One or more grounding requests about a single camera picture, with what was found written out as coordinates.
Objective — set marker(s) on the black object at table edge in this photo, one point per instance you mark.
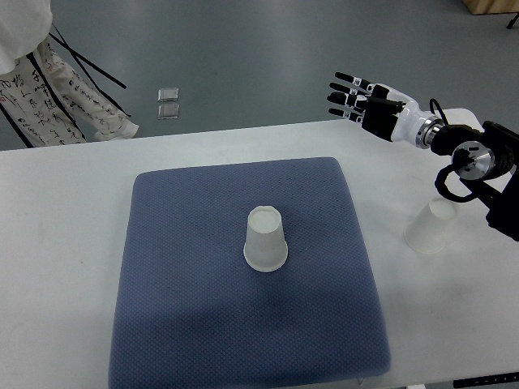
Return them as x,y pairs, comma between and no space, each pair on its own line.
486,380

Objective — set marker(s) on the person in calligraphy print clothes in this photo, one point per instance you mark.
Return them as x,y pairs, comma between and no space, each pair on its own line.
42,96

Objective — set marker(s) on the wooden furniture corner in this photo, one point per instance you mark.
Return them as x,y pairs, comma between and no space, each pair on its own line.
491,7

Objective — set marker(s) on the white paper cup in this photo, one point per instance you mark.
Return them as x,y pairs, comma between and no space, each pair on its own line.
265,248
428,232

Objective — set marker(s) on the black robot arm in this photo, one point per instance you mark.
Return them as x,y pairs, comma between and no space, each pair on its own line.
484,163

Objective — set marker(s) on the upper metal floor plate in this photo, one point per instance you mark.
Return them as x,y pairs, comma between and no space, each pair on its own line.
167,94

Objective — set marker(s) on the white paper cup on mat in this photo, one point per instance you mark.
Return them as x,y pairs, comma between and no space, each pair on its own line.
265,248

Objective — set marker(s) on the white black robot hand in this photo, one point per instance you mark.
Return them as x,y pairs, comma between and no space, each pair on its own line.
390,115

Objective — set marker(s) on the blue quilted cushion mat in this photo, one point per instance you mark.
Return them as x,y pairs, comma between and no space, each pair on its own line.
191,313

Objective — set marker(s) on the black tripod legs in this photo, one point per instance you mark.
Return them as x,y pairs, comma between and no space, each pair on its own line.
85,63

